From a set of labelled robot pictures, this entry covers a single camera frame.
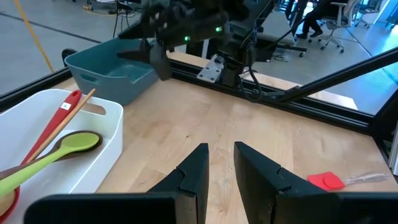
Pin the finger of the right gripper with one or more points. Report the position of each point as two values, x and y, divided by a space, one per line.
133 55
160 63

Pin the office chair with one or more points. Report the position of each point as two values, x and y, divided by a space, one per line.
337 34

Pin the white plastic bin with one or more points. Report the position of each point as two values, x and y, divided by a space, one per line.
102 149

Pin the light wooden spoon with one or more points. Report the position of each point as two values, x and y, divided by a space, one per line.
77 107

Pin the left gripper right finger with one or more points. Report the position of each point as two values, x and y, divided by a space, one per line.
258 186

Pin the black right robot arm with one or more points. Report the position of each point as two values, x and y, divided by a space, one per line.
236 46

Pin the teal plastic bin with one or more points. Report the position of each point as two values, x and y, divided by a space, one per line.
102 84

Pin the red silicone spoon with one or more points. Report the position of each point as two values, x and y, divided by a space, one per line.
62 115

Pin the person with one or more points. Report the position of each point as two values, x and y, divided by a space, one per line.
314 18

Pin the lime green silicone spoon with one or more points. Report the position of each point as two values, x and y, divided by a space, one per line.
81 141

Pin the silver metal bracket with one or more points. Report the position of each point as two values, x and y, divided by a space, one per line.
211 70

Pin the dark wooden spoon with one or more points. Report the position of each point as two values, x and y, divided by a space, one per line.
9 174

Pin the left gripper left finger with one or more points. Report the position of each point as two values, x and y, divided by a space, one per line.
192 186

